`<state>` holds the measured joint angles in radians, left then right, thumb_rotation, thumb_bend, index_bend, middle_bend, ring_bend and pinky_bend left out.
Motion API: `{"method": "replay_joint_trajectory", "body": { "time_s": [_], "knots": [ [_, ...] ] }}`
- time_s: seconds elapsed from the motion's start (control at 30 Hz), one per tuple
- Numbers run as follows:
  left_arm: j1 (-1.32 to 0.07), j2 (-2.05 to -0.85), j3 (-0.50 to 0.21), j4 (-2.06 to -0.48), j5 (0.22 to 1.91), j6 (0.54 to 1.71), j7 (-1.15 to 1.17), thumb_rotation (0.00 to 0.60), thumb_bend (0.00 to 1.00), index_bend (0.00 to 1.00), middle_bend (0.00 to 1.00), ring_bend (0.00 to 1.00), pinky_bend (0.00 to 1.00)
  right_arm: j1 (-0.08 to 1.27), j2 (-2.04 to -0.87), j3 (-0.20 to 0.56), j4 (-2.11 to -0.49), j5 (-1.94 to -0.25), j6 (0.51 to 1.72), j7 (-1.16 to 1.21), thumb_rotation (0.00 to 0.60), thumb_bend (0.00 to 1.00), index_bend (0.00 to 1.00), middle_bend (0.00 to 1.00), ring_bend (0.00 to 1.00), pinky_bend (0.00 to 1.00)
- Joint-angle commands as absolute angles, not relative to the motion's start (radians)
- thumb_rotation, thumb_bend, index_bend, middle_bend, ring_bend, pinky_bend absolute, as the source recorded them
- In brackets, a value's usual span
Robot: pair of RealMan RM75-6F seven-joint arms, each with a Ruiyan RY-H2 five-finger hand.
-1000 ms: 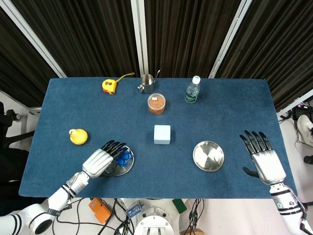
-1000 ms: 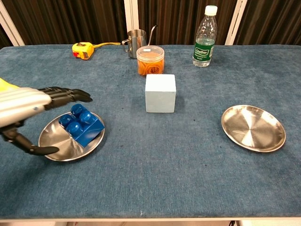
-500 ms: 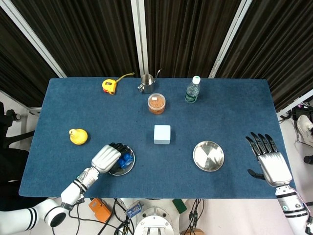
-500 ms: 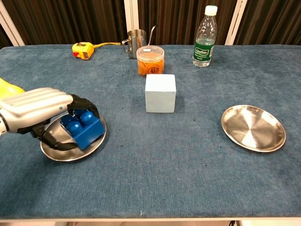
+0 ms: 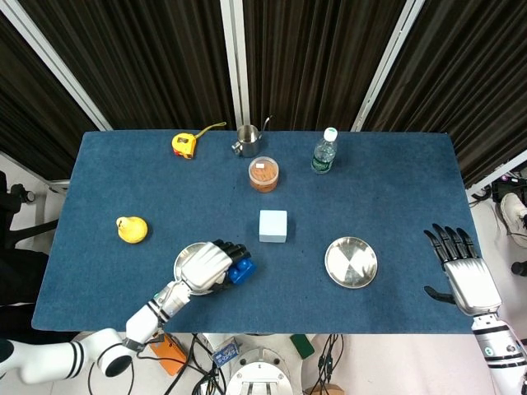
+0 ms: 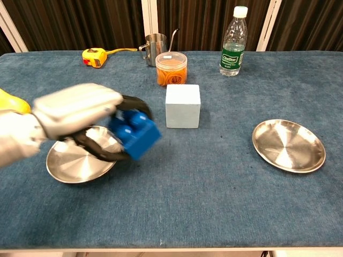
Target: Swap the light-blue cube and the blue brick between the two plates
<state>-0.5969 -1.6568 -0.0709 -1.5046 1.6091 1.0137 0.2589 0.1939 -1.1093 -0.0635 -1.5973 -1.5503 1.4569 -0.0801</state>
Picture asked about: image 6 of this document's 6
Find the light blue cube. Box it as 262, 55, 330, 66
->
165, 84, 202, 129

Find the black curtain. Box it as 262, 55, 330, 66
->
156, 0, 273, 52
267, 0, 343, 52
0, 0, 144, 52

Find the white frame post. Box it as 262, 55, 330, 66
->
256, 0, 282, 52
0, 2, 29, 53
141, 0, 159, 51

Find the round stainless steel plate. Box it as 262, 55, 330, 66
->
46, 125, 120, 184
251, 119, 326, 173

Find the clear plastic water bottle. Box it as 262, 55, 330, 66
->
219, 5, 249, 77

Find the clear jar of rubber bands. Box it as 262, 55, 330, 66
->
155, 51, 188, 87

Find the blue table cloth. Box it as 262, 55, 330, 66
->
0, 50, 343, 250

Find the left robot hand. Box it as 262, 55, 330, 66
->
32, 82, 155, 163

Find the steel gooseneck pitcher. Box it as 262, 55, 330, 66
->
138, 28, 180, 66

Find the blue studded building block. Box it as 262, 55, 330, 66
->
108, 110, 163, 161

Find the yellow tape measure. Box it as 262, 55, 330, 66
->
81, 48, 138, 69

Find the yellow toy pear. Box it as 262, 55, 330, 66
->
0, 88, 32, 115

